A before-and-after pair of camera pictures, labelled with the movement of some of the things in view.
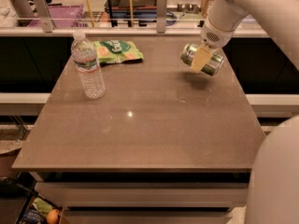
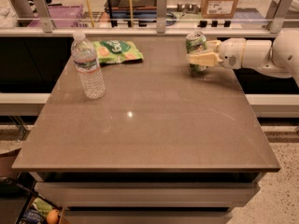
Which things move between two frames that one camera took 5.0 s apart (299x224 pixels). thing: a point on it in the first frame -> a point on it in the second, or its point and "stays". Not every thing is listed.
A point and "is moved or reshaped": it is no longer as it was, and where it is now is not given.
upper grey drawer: (145, 194) stays
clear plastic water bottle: (91, 81) stays
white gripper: (214, 37) -> (231, 52)
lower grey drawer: (148, 217) stays
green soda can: (211, 67) is moved or reshaped
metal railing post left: (43, 10) stays
